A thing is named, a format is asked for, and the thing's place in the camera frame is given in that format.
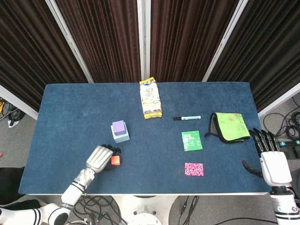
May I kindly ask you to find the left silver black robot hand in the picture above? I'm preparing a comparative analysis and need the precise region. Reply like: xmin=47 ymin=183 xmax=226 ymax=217
xmin=85 ymin=143 xmax=122 ymax=172

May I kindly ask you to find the green sachet packet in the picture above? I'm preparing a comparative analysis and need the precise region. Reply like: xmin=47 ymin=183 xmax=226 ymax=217
xmin=181 ymin=130 xmax=203 ymax=152

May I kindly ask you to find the dark grey chair seat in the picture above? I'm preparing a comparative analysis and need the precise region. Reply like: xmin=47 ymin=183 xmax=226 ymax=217
xmin=287 ymin=152 xmax=300 ymax=185

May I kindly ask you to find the pink patterned card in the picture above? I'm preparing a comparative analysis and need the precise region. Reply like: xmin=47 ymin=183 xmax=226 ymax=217
xmin=184 ymin=162 xmax=204 ymax=177

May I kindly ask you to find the blue felt table mat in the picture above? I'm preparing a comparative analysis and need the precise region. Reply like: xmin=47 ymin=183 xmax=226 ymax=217
xmin=18 ymin=81 xmax=274 ymax=195

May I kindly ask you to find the light blue cube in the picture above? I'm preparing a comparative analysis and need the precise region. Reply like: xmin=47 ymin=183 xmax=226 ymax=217
xmin=110 ymin=121 xmax=130 ymax=144

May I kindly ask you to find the white partition frame rail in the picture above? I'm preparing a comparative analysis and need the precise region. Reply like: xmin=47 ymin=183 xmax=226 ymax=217
xmin=0 ymin=84 xmax=39 ymax=120
xmin=257 ymin=83 xmax=300 ymax=118

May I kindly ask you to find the purple cube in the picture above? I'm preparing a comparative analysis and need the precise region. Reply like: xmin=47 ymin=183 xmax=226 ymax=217
xmin=112 ymin=120 xmax=126 ymax=136

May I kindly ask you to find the green cloth black trim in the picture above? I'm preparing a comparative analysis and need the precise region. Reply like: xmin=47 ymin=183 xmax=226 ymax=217
xmin=204 ymin=112 xmax=251 ymax=143

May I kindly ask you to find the white marker pen black cap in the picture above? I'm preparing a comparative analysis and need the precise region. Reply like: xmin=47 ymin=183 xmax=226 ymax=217
xmin=173 ymin=115 xmax=202 ymax=121

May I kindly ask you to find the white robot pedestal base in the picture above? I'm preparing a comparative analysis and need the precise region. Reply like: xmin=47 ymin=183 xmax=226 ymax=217
xmin=112 ymin=195 xmax=179 ymax=225

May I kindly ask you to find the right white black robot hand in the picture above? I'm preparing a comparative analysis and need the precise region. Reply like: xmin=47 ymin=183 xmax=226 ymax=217
xmin=241 ymin=128 xmax=293 ymax=188

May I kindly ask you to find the yellow white snack package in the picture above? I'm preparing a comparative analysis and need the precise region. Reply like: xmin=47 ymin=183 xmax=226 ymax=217
xmin=139 ymin=78 xmax=163 ymax=119

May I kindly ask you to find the brown pleated curtain panel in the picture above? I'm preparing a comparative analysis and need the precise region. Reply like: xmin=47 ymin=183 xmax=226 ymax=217
xmin=55 ymin=0 xmax=141 ymax=83
xmin=0 ymin=0 xmax=89 ymax=113
xmin=207 ymin=0 xmax=300 ymax=113
xmin=150 ymin=0 xmax=240 ymax=83

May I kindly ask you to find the black floor cable tangle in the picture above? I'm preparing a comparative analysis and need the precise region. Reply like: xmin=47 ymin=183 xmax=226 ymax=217
xmin=70 ymin=195 xmax=128 ymax=225
xmin=0 ymin=98 xmax=26 ymax=123
xmin=262 ymin=96 xmax=300 ymax=143

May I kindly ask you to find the white partition frame post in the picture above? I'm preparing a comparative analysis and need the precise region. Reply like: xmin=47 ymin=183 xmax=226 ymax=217
xmin=202 ymin=0 xmax=249 ymax=82
xmin=45 ymin=0 xmax=94 ymax=83
xmin=137 ymin=0 xmax=152 ymax=83

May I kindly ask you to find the person in black trousers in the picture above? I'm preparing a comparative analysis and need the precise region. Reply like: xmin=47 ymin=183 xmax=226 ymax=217
xmin=0 ymin=152 xmax=42 ymax=211

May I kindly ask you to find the black power strip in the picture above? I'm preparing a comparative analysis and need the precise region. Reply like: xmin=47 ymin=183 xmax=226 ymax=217
xmin=278 ymin=140 xmax=300 ymax=160

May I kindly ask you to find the black cable with inline switch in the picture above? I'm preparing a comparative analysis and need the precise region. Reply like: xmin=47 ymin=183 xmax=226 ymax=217
xmin=180 ymin=195 xmax=200 ymax=225

